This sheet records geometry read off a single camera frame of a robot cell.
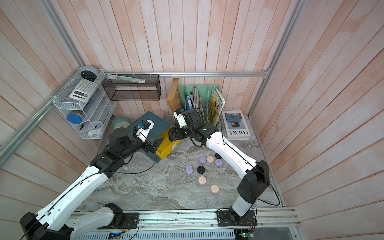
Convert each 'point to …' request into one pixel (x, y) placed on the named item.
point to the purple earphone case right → (218, 162)
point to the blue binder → (189, 105)
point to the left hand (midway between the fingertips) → (156, 134)
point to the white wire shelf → (95, 114)
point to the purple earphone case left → (189, 169)
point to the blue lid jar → (74, 118)
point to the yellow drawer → (165, 147)
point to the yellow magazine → (217, 104)
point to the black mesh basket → (133, 87)
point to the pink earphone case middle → (202, 180)
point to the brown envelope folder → (173, 98)
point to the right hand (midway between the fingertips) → (174, 130)
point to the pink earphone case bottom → (214, 188)
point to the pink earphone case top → (210, 159)
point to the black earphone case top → (217, 156)
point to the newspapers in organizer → (197, 102)
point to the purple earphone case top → (202, 159)
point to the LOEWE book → (235, 125)
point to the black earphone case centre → (201, 169)
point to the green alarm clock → (121, 122)
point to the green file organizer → (205, 91)
